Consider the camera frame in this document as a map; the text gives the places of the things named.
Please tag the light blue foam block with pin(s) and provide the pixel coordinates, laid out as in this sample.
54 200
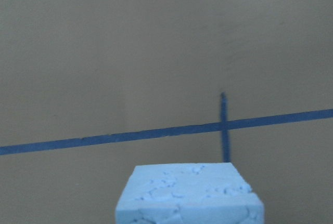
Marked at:
188 193

